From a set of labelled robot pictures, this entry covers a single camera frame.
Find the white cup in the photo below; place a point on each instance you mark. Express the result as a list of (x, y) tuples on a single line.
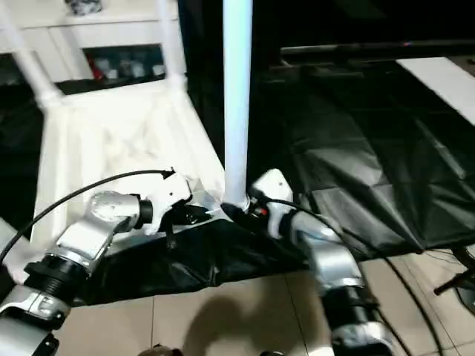
[(137, 70), (157, 69), (110, 73)]

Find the white plastic table leg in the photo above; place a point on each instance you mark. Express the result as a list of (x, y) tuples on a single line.
[(237, 92), (171, 41), (13, 252), (33, 66)]

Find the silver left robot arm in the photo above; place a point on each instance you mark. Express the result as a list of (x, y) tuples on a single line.
[(104, 211)]

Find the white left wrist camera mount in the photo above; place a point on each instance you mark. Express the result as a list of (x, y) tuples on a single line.
[(168, 196)]

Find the dark brown rounded object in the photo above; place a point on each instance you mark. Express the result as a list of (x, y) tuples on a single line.
[(272, 353), (159, 350)]

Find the white cabinet with glass doors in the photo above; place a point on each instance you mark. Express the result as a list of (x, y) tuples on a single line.
[(111, 33)]

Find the grey speckled ornament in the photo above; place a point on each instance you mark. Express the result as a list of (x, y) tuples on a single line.
[(83, 5)]

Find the white plastic table top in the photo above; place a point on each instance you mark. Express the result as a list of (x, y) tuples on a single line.
[(130, 130)]

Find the black mat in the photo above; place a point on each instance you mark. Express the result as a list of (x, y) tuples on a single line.
[(352, 167)]

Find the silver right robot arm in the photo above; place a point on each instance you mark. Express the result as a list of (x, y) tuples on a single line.
[(334, 259)]

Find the long black bar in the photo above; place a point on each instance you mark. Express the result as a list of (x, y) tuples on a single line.
[(371, 48)]

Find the black tripod stand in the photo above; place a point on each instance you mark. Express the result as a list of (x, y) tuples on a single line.
[(456, 282)]

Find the white flat board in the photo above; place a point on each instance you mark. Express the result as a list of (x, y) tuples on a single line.
[(438, 81)]

